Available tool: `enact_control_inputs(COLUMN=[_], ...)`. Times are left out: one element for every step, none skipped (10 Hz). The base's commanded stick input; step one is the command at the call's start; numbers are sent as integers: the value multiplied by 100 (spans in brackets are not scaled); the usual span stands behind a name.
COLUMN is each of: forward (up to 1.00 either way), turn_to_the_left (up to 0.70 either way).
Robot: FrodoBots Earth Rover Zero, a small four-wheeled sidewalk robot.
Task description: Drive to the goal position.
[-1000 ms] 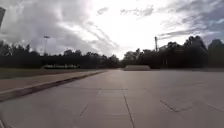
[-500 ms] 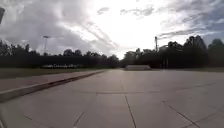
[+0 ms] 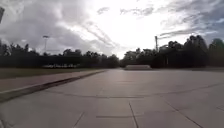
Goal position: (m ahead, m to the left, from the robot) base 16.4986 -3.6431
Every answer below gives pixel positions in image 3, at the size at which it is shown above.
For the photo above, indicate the grey concrete slab plaza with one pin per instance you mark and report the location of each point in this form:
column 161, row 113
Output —
column 133, row 96

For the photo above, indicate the tall chimney mast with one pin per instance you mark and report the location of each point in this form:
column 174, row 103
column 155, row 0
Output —
column 156, row 42

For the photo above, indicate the row of parked vehicles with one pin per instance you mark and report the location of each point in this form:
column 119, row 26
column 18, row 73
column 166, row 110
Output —
column 60, row 66

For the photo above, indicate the row of dark trees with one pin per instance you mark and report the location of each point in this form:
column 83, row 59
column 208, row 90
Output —
column 180, row 55

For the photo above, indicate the concrete kerb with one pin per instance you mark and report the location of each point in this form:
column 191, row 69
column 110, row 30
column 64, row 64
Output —
column 36, row 87

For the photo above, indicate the paved side strip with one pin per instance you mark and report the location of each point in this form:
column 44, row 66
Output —
column 30, row 81

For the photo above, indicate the grass area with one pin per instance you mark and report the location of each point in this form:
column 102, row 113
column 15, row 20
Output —
column 26, row 72

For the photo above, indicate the low pale wall block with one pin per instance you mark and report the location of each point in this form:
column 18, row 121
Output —
column 137, row 67

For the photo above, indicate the lamp post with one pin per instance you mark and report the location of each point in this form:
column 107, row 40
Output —
column 45, row 43

